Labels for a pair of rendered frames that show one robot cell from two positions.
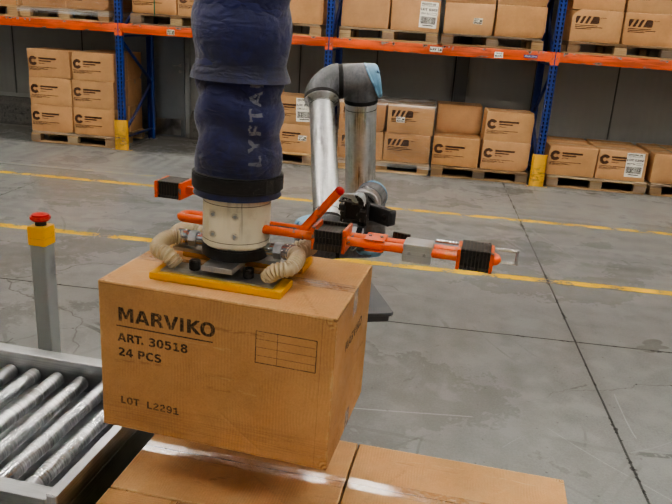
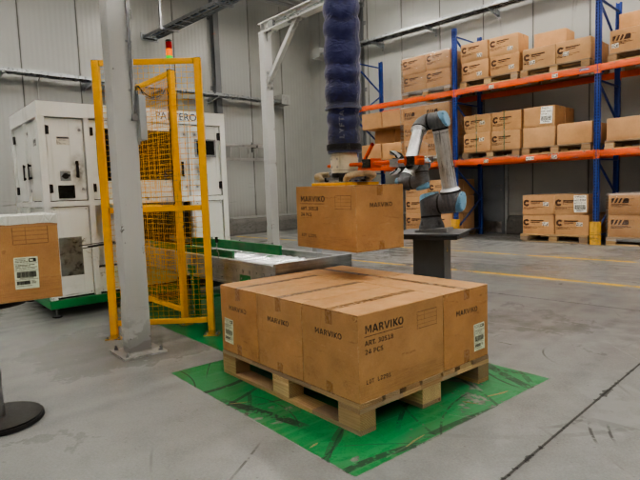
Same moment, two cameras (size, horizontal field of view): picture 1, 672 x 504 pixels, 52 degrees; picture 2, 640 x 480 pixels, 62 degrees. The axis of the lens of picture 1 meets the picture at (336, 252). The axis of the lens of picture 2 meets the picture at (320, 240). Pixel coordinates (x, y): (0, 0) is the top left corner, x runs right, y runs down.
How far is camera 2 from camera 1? 224 cm
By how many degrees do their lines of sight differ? 40
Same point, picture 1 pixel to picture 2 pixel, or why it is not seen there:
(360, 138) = (439, 147)
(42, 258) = not seen: hidden behind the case
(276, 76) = (349, 104)
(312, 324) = (349, 189)
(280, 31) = (349, 88)
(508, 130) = not seen: outside the picture
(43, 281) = not seen: hidden behind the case
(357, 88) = (433, 122)
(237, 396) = (331, 225)
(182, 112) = (502, 216)
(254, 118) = (340, 120)
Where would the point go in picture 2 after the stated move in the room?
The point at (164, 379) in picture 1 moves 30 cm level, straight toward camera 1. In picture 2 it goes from (312, 223) to (291, 226)
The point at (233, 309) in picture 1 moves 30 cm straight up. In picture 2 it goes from (329, 189) to (327, 139)
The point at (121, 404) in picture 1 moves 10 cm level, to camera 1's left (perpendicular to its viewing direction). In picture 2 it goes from (302, 236) to (290, 236)
